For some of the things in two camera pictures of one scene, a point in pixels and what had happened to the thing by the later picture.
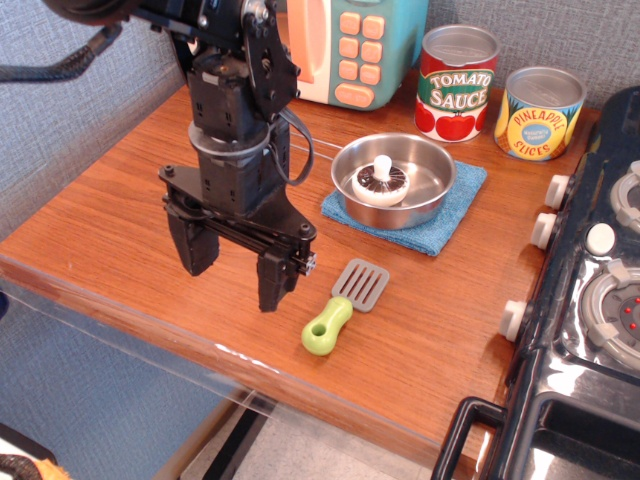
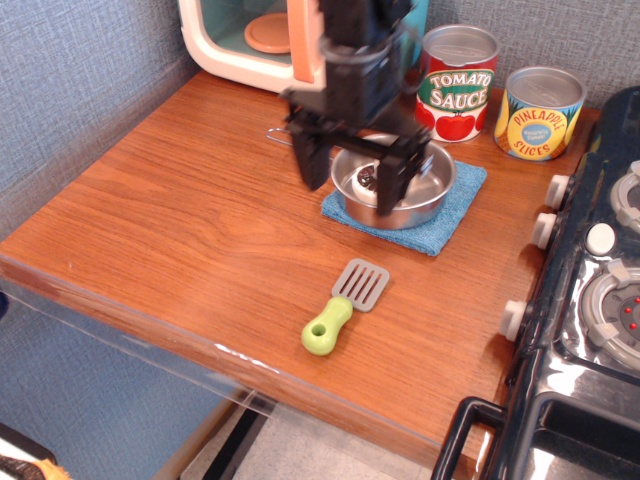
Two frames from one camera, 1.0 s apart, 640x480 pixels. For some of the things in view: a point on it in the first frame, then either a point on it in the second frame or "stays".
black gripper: [242, 187] → [364, 100]
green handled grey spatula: [360, 287] stays
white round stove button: [600, 238] stays
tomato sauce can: [455, 83] stays
